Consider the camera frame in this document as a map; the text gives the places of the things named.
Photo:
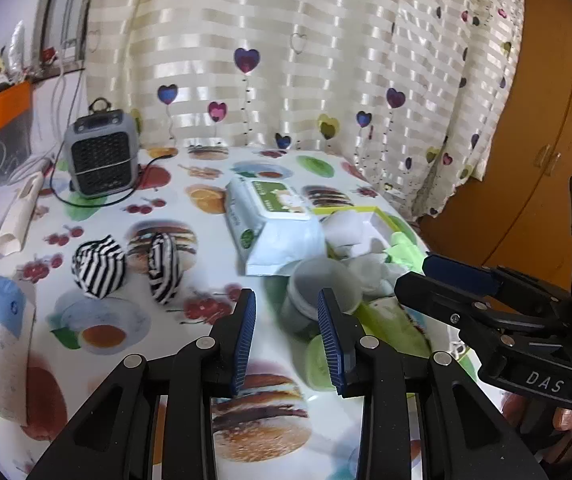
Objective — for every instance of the black-white striped sock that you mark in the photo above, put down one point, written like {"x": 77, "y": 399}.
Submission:
{"x": 163, "y": 270}
{"x": 98, "y": 270}

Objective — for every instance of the silver foil bag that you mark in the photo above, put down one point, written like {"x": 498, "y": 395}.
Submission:
{"x": 16, "y": 47}

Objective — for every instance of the wet wipes pack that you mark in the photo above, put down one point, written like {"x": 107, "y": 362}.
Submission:
{"x": 271, "y": 230}

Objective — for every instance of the clear container with grey lid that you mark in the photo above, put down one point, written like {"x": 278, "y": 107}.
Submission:
{"x": 316, "y": 280}

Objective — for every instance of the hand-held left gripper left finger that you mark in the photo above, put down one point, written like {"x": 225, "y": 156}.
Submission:
{"x": 243, "y": 345}

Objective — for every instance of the food print tablecloth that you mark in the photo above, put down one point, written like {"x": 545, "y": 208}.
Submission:
{"x": 131, "y": 330}

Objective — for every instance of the person's right hand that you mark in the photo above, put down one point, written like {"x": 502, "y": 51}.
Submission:
{"x": 568, "y": 417}

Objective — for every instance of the green-edged white box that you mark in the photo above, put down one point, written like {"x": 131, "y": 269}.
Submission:
{"x": 346, "y": 211}

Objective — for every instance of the window frame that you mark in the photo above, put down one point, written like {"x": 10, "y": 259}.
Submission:
{"x": 63, "y": 10}

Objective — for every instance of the light green cloth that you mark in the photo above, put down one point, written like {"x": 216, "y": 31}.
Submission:
{"x": 406, "y": 255}

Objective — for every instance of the green rolled towel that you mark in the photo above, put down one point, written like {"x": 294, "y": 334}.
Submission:
{"x": 391, "y": 320}

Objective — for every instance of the white paper roll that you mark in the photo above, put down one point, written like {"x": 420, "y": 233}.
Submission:
{"x": 18, "y": 215}

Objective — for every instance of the white towel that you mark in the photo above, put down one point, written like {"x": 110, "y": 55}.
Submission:
{"x": 343, "y": 230}

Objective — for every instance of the green lid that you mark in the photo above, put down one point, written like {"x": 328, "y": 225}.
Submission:
{"x": 316, "y": 360}

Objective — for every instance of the grey fan heater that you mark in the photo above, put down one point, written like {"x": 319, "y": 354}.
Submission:
{"x": 98, "y": 155}

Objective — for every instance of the striped curtain with hearts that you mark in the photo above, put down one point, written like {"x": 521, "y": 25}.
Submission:
{"x": 316, "y": 35}

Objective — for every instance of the wooden cabinet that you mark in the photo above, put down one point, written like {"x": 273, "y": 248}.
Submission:
{"x": 541, "y": 110}

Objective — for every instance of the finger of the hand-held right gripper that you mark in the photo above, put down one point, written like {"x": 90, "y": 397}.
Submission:
{"x": 461, "y": 272}
{"x": 436, "y": 295}

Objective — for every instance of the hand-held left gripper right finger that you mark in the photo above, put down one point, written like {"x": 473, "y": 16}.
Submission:
{"x": 333, "y": 345}

